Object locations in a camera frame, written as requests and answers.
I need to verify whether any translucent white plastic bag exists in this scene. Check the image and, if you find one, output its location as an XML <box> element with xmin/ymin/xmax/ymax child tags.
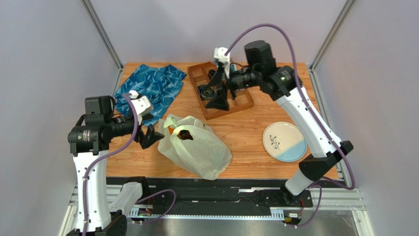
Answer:
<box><xmin>157</xmin><ymin>114</ymin><xmax>233</xmax><ymax>180</ymax></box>

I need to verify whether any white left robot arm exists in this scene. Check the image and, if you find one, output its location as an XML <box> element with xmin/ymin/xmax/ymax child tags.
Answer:
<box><xmin>67</xmin><ymin>91</ymin><xmax>163</xmax><ymax>236</ymax></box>

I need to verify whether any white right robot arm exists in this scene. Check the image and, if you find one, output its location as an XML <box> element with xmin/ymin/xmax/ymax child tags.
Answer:
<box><xmin>205</xmin><ymin>40</ymin><xmax>353</xmax><ymax>200</ymax></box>

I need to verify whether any fake orange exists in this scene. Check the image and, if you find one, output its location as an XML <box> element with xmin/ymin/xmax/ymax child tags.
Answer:
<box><xmin>168</xmin><ymin>126</ymin><xmax>174</xmax><ymax>135</ymax></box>

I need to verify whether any fake dark grape bunch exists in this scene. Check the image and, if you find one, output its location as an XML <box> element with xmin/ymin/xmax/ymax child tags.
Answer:
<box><xmin>178</xmin><ymin>130</ymin><xmax>193</xmax><ymax>140</ymax></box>

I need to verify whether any dark green leaf rolled sock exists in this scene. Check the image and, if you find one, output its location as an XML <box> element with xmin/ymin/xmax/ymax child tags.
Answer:
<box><xmin>197</xmin><ymin>85</ymin><xmax>215</xmax><ymax>101</ymax></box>

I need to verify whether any wooden compartment tray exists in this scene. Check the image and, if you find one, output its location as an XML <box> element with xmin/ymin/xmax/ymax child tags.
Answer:
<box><xmin>187</xmin><ymin>62</ymin><xmax>254</xmax><ymax>120</ymax></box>

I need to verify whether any blue shark print cloth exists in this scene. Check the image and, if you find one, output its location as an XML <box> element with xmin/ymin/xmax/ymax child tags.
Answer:
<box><xmin>114</xmin><ymin>64</ymin><xmax>186</xmax><ymax>126</ymax></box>

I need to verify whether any cream and blue plate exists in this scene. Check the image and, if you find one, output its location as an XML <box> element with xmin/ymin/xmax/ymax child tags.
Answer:
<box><xmin>262</xmin><ymin>121</ymin><xmax>307</xmax><ymax>163</ymax></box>

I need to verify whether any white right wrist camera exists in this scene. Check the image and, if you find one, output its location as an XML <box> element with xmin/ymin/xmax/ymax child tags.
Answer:
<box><xmin>211</xmin><ymin>47</ymin><xmax>231</xmax><ymax>79</ymax></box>

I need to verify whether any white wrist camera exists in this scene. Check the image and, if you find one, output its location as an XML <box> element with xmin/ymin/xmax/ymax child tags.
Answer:
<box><xmin>129</xmin><ymin>90</ymin><xmax>154</xmax><ymax>123</ymax></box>
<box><xmin>211</xmin><ymin>47</ymin><xmax>231</xmax><ymax>79</ymax></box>

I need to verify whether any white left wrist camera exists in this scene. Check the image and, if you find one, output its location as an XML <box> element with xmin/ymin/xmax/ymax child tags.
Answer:
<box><xmin>129</xmin><ymin>90</ymin><xmax>154</xmax><ymax>123</ymax></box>

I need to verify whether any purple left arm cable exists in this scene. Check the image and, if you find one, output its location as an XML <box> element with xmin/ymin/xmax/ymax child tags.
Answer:
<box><xmin>81</xmin><ymin>93</ymin><xmax>177</xmax><ymax>236</ymax></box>

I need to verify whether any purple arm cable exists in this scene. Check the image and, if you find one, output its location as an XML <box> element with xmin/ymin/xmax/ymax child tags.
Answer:
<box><xmin>224</xmin><ymin>23</ymin><xmax>356</xmax><ymax>228</ymax></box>
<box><xmin>81</xmin><ymin>93</ymin><xmax>177</xmax><ymax>236</ymax></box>

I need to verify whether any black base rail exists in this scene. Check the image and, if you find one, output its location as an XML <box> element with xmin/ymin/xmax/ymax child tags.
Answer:
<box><xmin>105</xmin><ymin>177</ymin><xmax>314</xmax><ymax>217</ymax></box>

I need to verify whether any grey aluminium frame post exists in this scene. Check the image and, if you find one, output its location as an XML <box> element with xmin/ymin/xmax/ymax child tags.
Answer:
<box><xmin>80</xmin><ymin>0</ymin><xmax>124</xmax><ymax>71</ymax></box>

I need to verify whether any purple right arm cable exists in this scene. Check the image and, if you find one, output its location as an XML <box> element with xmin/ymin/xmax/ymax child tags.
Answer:
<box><xmin>224</xmin><ymin>23</ymin><xmax>356</xmax><ymax>228</ymax></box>

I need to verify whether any right aluminium frame post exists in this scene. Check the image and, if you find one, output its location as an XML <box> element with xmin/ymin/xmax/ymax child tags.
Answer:
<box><xmin>310</xmin><ymin>0</ymin><xmax>357</xmax><ymax>71</ymax></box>

